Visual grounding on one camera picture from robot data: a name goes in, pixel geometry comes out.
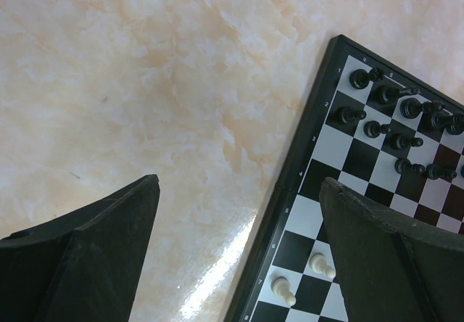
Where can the black and grey chessboard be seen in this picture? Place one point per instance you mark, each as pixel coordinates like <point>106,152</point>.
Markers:
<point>424,183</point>

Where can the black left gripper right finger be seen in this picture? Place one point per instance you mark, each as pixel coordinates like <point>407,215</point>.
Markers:
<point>391,267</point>

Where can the black back row piece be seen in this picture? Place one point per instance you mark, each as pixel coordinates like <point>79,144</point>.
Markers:
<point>411,108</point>

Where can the white pawn far left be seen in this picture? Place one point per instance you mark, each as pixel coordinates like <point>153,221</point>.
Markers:
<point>281,288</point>

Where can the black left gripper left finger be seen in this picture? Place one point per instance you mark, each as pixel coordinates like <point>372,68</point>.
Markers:
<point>84,265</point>

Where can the black corner chess piece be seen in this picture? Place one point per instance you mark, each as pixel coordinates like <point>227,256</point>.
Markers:
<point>360,78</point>

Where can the black tall chess piece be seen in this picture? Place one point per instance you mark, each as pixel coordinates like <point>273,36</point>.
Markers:
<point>390,94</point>

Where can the white pawn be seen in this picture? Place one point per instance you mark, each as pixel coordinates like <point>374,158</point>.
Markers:
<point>319,264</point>
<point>281,288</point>

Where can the black pawn near corner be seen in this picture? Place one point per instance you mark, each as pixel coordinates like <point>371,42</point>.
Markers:
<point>348,115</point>

